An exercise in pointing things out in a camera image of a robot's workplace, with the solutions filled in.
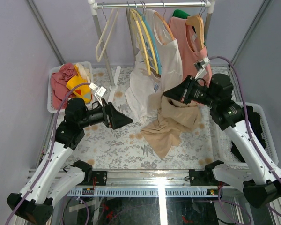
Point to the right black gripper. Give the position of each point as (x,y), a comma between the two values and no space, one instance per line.
(181,92)

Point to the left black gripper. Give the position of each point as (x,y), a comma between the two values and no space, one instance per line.
(113,117)

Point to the beige t shirt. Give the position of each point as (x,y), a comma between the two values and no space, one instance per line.
(173,118)

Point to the blue hanger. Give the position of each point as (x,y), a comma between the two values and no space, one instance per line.
(154,58)

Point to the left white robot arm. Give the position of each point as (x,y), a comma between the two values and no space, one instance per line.
(65,140)

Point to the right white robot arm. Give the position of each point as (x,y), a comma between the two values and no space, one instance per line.
(263,184)

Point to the yellow hanger right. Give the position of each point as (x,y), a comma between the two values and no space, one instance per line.
(138,57)

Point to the yellow hanger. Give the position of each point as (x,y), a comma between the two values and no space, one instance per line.
(138,57)
(141,34)

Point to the white printed t shirt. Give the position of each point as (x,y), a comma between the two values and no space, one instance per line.
(141,85)

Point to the yellow hanger left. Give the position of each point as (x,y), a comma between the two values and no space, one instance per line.
(141,34)

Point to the wooden hanger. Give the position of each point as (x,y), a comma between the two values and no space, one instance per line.
(196,21)

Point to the orange hanger under white shirt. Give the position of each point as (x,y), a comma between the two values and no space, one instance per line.
(165,25)

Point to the cream plastic hanger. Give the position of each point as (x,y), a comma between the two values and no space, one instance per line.
(106,35)

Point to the white clothes rack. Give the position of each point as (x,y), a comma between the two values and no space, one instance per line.
(94,7)

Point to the yellow garment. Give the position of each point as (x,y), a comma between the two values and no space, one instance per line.
(83,92)

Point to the pink tank top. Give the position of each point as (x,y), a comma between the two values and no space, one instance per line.
(188,41)

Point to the cream garment in basket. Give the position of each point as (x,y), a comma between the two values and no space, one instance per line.
(82,72)

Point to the dusty pink garment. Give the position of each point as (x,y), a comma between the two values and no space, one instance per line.
(58,82)

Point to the left white basket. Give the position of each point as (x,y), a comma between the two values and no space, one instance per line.
(50,107)

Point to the white basket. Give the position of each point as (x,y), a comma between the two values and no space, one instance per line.
(50,107)
(225,144)

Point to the right white basket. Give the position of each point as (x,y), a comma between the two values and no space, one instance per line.
(225,144)

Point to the black garment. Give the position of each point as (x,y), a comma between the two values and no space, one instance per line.
(255,122)

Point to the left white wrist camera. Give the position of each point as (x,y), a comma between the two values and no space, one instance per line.
(98,92)

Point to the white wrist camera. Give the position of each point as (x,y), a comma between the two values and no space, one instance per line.
(98,92)
(201,67)

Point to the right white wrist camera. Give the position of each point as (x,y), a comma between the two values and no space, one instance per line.
(201,67)

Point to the metal rail base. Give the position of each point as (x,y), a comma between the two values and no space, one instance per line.
(123,183)

